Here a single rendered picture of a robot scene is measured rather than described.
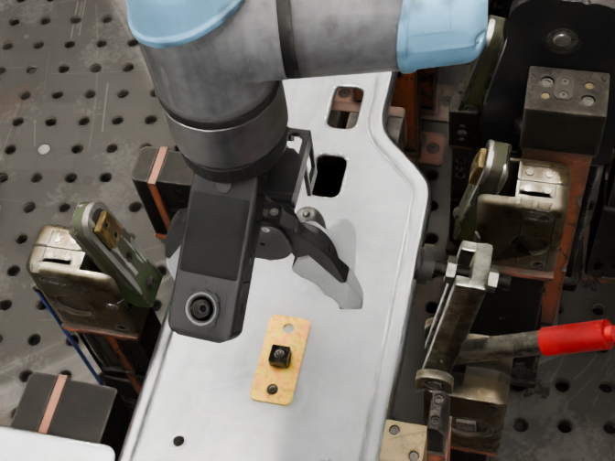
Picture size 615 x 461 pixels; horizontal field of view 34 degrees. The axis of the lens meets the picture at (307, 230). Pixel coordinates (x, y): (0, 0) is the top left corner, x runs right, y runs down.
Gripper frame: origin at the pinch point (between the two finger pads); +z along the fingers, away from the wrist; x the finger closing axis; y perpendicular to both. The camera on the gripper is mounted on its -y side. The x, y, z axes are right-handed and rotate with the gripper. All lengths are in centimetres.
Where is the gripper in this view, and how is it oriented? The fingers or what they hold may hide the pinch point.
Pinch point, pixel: (265, 302)
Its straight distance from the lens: 80.4
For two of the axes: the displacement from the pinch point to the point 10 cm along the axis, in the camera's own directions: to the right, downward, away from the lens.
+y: 2.2, -8.4, 5.0
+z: 1.0, 5.3, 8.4
